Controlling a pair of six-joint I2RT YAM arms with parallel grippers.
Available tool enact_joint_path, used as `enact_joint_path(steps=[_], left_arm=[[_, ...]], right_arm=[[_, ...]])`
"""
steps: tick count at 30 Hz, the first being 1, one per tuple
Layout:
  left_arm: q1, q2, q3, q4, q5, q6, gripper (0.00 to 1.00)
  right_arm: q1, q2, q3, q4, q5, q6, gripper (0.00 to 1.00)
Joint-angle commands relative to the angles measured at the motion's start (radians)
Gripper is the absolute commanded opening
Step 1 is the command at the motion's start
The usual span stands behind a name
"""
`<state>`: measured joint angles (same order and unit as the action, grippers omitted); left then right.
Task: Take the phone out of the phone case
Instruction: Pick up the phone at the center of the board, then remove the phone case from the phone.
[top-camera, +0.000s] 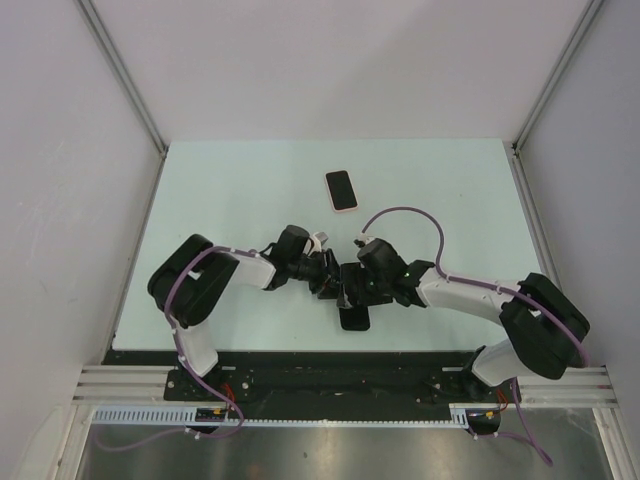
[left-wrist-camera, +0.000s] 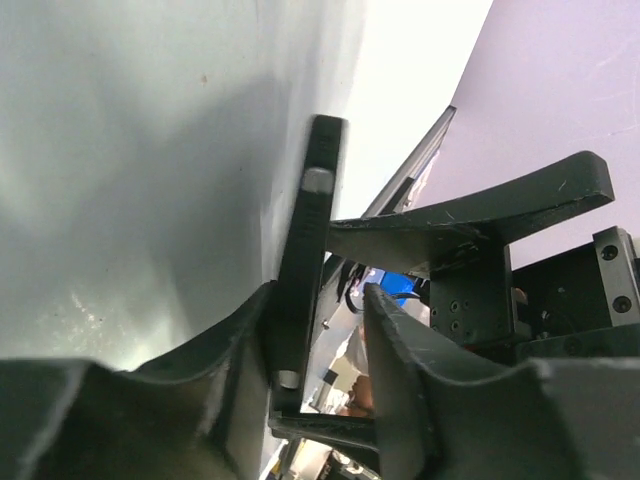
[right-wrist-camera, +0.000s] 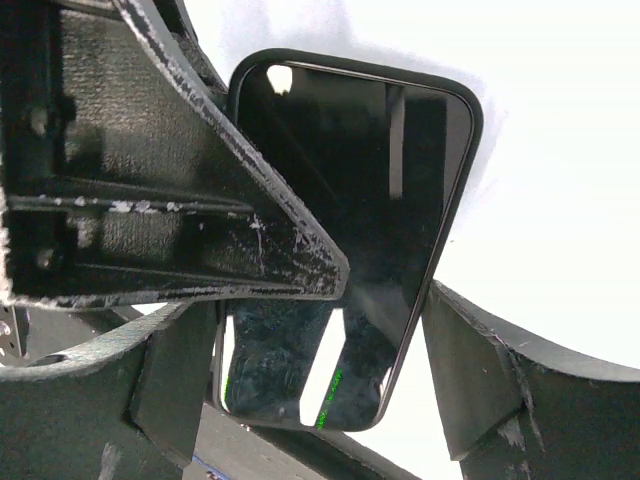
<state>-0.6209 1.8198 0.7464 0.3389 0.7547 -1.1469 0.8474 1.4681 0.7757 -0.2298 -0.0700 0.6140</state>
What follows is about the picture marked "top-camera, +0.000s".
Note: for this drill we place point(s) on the phone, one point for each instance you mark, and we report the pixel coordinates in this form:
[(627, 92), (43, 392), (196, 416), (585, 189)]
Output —
[(341, 192)]

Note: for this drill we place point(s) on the white slotted cable duct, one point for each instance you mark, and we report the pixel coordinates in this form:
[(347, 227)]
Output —
[(448, 417)]

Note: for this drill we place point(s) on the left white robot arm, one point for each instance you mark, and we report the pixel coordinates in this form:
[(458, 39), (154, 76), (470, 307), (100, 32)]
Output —
[(190, 283)]

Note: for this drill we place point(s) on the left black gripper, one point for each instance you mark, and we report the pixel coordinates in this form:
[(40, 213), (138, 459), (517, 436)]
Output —
[(329, 290)]

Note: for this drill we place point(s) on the right aluminium frame post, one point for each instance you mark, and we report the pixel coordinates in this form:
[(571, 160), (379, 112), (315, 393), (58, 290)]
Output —
[(578, 34)]

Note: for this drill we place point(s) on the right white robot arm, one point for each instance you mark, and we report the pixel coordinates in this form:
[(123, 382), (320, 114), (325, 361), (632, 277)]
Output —
[(544, 329)]

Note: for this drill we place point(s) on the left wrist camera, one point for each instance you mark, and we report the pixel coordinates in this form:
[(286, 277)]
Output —
[(316, 243)]

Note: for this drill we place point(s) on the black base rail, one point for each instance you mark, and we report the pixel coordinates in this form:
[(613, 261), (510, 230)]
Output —
[(383, 385)]

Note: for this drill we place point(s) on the left aluminium frame post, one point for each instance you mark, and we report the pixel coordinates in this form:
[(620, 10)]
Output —
[(116, 63)]

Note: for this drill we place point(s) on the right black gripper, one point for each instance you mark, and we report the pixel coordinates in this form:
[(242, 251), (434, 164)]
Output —
[(386, 297)]

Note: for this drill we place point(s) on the aluminium frame post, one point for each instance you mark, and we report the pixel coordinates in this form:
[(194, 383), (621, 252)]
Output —
[(578, 34), (116, 63)]

